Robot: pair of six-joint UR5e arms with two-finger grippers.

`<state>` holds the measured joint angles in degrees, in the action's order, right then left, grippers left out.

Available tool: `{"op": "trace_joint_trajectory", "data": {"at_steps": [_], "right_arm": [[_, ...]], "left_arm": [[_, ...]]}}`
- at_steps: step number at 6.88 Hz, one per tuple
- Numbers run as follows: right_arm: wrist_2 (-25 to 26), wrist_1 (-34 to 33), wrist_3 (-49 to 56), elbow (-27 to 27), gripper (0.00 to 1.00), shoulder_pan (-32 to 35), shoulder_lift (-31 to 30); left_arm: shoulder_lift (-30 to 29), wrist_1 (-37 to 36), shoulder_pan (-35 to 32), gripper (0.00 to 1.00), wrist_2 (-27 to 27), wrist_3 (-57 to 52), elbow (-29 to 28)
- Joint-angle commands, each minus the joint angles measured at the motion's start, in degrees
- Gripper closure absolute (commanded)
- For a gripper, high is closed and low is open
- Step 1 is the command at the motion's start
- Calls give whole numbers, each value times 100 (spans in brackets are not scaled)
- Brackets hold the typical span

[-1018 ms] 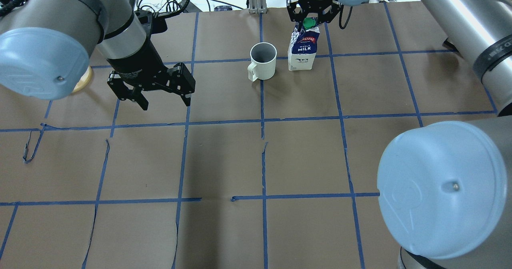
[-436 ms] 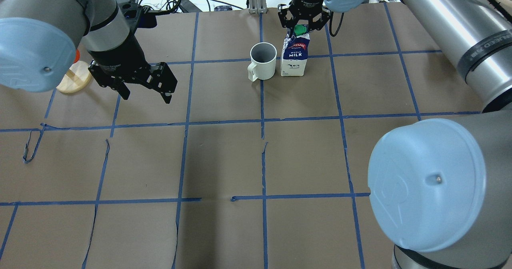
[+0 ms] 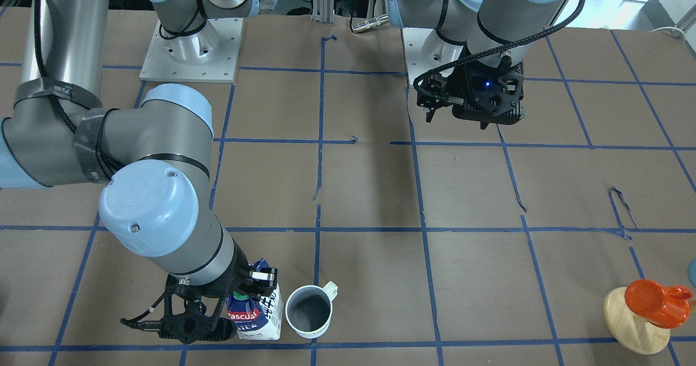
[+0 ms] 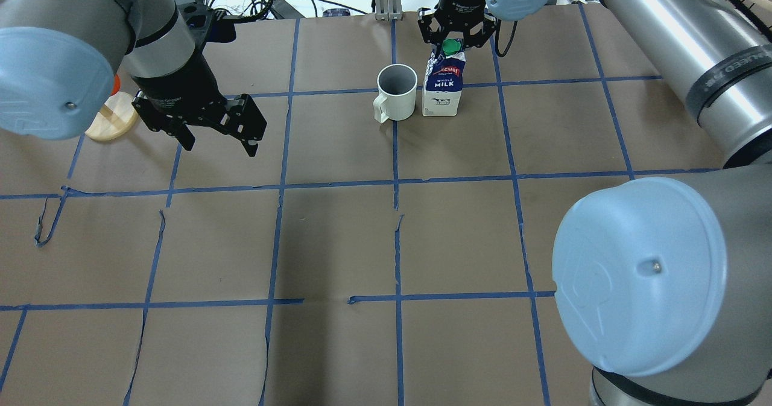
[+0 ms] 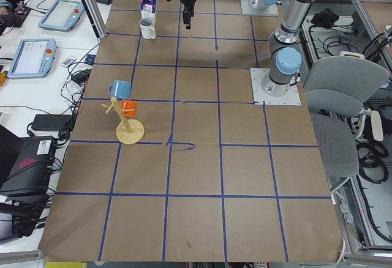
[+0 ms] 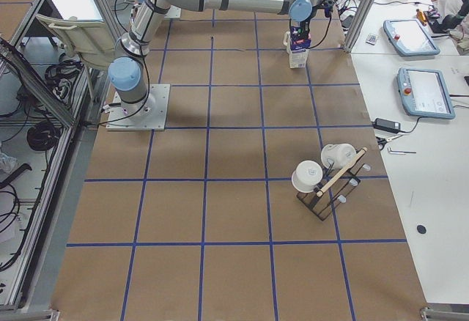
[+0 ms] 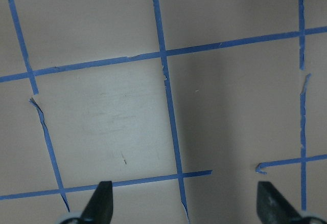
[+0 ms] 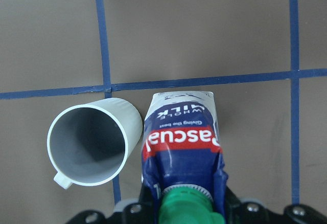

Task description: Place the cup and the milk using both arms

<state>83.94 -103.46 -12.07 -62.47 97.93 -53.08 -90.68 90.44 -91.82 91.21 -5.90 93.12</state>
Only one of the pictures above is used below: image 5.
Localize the aluminium frame post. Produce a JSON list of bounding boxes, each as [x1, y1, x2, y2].
[[81, 0, 107, 40]]

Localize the grey white mug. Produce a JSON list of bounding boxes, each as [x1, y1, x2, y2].
[[139, 18, 156, 40]]

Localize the teach pendant near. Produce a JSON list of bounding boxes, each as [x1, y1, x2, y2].
[[7, 39, 57, 79]]

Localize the small remote control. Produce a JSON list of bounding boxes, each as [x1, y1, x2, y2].
[[61, 56, 77, 68]]

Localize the blue mug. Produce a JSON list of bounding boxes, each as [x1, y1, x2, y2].
[[108, 80, 132, 99]]

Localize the blue white milk carton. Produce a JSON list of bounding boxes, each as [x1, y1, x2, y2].
[[140, 0, 156, 24]]

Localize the teach pendant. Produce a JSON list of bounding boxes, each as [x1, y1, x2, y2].
[[7, 39, 57, 79], [38, 0, 85, 32]]

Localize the grey office chair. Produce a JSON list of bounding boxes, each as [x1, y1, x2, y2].
[[303, 55, 390, 193]]

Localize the orange mug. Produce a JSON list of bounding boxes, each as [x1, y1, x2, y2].
[[121, 99, 137, 117]]

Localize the teach pendant far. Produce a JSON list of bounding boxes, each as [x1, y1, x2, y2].
[[38, 0, 85, 32]]

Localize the black computer box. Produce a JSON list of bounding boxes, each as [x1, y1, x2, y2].
[[1, 135, 56, 198]]

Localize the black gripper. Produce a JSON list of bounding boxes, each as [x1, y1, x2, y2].
[[180, 0, 196, 29]]

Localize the black power adapter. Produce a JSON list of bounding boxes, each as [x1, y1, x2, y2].
[[29, 114, 71, 132]]

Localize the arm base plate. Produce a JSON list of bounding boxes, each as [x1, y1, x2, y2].
[[250, 68, 301, 106], [240, 0, 279, 17]]

